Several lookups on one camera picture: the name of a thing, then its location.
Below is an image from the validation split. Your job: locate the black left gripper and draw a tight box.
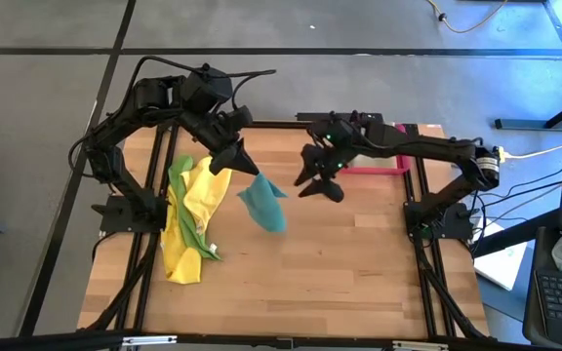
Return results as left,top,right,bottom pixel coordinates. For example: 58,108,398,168
181,110,261,176

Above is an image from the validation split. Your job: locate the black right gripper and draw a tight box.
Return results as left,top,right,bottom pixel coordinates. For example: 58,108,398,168
294,118,369,204

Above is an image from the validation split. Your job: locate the yellow microfiber towel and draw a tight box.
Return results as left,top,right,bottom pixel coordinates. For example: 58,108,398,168
159,184,204,286
181,155,234,236

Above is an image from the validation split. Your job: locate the teal microfiber towel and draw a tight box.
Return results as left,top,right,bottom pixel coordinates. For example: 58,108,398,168
236,173,289,234

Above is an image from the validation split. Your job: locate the pink plastic bin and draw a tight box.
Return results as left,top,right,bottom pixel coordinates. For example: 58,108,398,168
341,124,412,176

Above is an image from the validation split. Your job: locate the black power strip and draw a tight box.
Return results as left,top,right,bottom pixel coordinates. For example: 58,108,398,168
296,111,384,123

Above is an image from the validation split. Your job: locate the white flat board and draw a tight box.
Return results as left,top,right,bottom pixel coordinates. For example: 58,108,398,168
472,217,529,293

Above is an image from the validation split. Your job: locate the black aluminium table frame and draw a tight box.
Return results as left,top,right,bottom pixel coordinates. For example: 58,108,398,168
76,116,495,351

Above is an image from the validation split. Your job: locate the silver frame bracket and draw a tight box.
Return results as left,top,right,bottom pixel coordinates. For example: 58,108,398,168
391,340,451,351
121,334,179,348

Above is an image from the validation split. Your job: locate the orange floor cable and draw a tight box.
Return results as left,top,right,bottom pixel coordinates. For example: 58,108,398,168
425,0,509,35

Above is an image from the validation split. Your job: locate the white cable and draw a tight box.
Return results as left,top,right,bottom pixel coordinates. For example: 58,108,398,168
504,144,562,161

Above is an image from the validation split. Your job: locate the black desk leg frame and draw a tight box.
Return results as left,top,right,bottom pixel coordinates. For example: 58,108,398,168
494,0,562,132

